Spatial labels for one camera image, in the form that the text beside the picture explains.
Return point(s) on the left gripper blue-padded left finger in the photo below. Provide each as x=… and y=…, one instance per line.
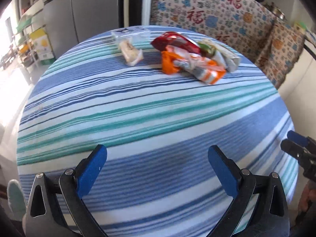
x=44, y=216

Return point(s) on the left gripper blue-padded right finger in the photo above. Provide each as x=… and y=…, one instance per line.
x=270, y=216

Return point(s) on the white green wrapper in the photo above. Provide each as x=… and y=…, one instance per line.
x=220, y=54

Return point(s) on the orange white snack wrapper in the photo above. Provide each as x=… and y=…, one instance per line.
x=175, y=59

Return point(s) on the red shiny snack bag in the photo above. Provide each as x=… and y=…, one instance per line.
x=177, y=40

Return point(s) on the clear wrapper with pastry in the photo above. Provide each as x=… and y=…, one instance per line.
x=131, y=54

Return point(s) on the right hand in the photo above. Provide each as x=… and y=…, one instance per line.
x=308, y=195

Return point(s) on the green slipper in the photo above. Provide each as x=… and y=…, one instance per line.
x=16, y=200

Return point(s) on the blue green striped tablecloth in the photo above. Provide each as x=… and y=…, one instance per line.
x=157, y=180

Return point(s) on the steel pot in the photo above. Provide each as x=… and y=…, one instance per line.
x=276, y=11

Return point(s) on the yellow white cardboard box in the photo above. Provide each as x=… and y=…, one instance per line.
x=42, y=46

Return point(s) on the patterned fu character cloth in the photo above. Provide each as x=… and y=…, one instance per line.
x=245, y=25

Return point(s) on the storage shelf rack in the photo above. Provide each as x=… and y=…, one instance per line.
x=20, y=19

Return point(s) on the clear plastic box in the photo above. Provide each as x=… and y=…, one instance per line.
x=133, y=34

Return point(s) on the grey refrigerator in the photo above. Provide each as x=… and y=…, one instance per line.
x=69, y=22

